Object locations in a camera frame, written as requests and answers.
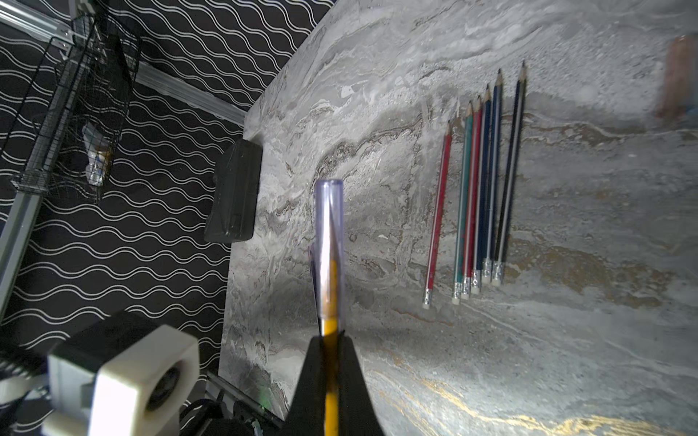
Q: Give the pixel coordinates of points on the black wire basket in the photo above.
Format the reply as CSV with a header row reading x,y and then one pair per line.
x,y
74,112

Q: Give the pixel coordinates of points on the black plastic case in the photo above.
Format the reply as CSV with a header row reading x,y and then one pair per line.
x,y
237,179

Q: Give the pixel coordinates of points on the black pencil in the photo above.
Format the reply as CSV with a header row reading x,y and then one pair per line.
x,y
510,177

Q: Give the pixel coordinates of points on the clear purple pencil cap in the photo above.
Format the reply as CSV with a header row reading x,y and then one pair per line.
x,y
329,248

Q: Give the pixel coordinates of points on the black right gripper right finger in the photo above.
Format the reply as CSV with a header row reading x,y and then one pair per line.
x,y
356,411

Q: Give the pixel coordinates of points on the clear pink pencil cap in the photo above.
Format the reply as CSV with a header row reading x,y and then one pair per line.
x,y
678,97

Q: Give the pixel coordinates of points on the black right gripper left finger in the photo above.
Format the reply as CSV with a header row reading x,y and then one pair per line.
x,y
307,411

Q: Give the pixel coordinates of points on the aluminium back rail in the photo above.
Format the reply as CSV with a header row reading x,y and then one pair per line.
x,y
61,35

